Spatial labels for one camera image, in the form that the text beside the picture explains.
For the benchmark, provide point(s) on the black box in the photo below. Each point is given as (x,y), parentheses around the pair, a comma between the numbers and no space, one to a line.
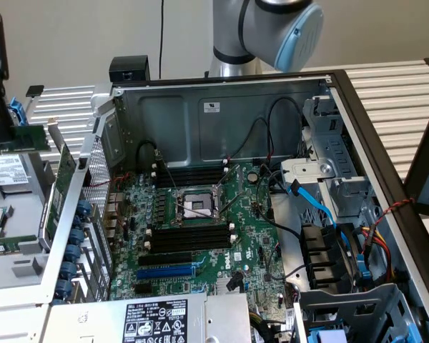
(128,68)

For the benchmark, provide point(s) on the grey drive cage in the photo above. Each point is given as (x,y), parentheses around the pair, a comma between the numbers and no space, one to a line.
(343,303)

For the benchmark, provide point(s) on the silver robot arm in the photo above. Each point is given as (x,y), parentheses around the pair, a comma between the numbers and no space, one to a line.
(257,32)

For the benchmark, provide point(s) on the green graphics card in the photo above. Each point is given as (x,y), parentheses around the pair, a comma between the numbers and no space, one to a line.
(62,178)

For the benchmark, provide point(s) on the black fan housing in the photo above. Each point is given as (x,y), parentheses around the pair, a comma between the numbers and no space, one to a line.
(318,250)

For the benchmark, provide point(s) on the round coin battery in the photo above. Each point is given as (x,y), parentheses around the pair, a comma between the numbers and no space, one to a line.
(252,176)

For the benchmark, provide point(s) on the blue expansion slot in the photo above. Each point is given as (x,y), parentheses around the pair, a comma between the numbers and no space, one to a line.
(164,274)

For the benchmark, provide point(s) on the white case label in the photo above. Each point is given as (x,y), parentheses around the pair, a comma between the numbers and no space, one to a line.
(211,107)

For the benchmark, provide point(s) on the grey metal disk bay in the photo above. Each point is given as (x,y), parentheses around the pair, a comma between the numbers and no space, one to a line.
(307,169)

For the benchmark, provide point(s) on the black framed panel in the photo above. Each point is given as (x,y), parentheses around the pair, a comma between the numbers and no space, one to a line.
(413,168)

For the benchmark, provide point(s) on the long black expansion slot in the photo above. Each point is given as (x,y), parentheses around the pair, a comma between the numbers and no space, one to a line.
(164,260)

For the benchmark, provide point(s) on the silver hard disk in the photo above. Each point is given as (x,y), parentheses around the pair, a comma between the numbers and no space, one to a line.
(7,171)

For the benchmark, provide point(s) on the blue card retention clip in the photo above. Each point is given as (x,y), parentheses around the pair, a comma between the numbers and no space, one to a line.
(68,269)
(83,209)
(62,287)
(72,253)
(77,236)

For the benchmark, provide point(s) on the CPU socket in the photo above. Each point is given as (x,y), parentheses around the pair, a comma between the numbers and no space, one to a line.
(196,207)

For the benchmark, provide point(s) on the green motherboard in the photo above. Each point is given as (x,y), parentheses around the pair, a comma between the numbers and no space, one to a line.
(250,228)

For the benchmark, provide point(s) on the short black expansion slot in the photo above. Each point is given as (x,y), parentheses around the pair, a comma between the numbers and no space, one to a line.
(143,289)

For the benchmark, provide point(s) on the thin metal locking lever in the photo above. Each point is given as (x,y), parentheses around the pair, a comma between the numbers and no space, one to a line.
(194,210)
(232,204)

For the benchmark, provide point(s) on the open PC case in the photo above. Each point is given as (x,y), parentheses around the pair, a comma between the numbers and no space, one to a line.
(171,125)

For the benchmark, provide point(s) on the small silver heatsink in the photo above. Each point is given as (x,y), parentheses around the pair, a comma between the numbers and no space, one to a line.
(221,286)

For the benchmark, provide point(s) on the blue plastic disk bracket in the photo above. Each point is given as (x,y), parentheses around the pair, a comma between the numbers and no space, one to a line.
(18,110)

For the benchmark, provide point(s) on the green RAM stick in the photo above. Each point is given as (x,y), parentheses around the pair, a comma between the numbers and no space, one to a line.
(32,139)
(3,248)

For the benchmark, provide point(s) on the silver power supply unit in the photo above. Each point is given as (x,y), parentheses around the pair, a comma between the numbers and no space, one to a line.
(93,321)

